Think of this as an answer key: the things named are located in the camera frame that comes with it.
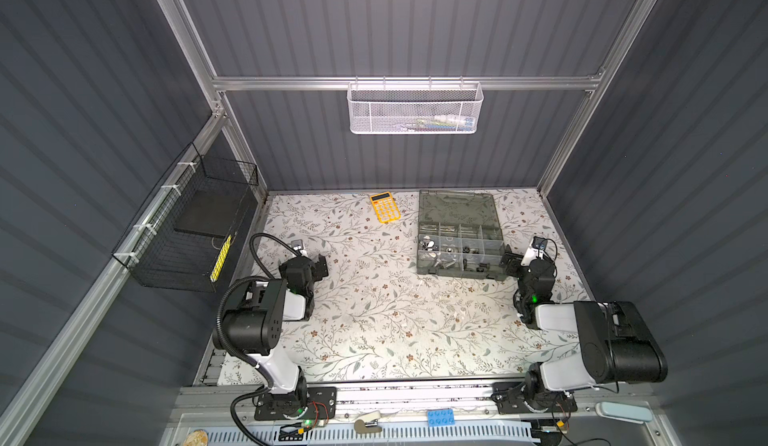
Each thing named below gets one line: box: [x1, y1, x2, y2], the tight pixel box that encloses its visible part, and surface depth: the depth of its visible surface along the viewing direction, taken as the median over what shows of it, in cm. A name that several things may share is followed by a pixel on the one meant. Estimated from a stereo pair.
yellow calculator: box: [370, 191, 402, 223], surface depth 117 cm
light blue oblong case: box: [595, 402, 653, 425], surface depth 71 cm
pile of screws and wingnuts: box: [421, 235, 456, 268], surface depth 101 cm
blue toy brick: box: [427, 409, 455, 427], surface depth 72 cm
